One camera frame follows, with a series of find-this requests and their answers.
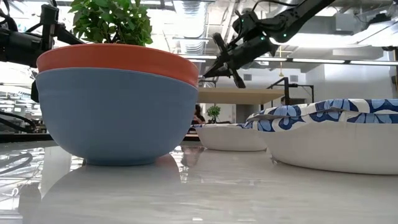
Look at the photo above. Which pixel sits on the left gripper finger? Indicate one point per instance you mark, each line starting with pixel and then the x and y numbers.
pixel 66 34

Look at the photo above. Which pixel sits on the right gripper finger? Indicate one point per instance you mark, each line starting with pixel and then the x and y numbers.
pixel 219 68
pixel 224 73

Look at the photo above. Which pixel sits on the orange plastic bowl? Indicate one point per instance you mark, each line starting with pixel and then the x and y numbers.
pixel 118 59

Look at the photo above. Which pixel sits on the blue floral paper bowl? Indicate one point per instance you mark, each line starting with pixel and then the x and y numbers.
pixel 230 138
pixel 326 149
pixel 342 105

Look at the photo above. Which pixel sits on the blue plastic bowl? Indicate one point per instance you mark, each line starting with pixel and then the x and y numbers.
pixel 118 118

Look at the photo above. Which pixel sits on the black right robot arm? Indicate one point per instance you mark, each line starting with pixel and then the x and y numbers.
pixel 298 18

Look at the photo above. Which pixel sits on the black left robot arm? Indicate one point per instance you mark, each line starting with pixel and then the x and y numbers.
pixel 12 46

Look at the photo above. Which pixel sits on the small background potted plant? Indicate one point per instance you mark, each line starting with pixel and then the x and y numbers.
pixel 213 111

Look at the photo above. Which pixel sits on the green plant in black pot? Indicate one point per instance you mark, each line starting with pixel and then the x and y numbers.
pixel 109 21

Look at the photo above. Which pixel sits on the person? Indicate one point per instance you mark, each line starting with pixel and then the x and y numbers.
pixel 198 116

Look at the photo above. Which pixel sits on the ceiling light strip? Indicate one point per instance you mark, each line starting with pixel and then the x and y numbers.
pixel 373 62
pixel 317 60

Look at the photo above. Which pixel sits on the black metal table frame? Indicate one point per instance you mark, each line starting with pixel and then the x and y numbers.
pixel 25 137

